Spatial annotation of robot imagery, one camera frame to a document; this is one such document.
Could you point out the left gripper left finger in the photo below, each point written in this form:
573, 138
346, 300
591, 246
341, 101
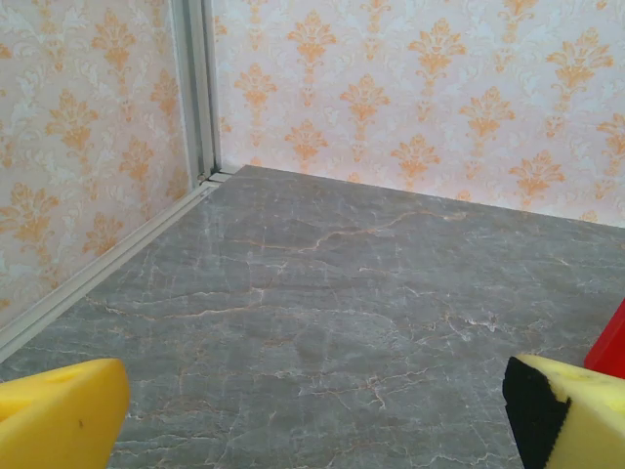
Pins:
58, 415

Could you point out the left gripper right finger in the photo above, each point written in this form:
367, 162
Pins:
586, 420

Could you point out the red plastic bin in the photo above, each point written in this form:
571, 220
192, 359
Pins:
610, 347

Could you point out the thin aluminium floor rail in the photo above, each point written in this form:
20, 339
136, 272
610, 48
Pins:
225, 174

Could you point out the aluminium frame post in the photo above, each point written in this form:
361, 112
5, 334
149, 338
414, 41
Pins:
195, 88

